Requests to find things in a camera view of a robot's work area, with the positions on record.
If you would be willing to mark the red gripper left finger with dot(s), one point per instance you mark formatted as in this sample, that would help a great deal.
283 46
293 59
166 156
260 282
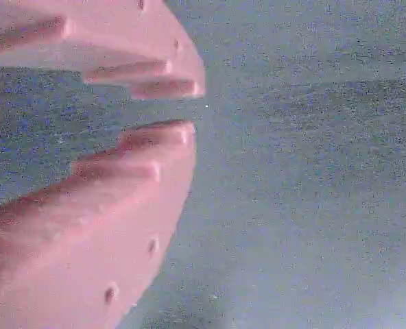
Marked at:
86 240

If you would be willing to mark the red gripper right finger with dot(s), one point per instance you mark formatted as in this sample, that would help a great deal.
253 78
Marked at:
114 34

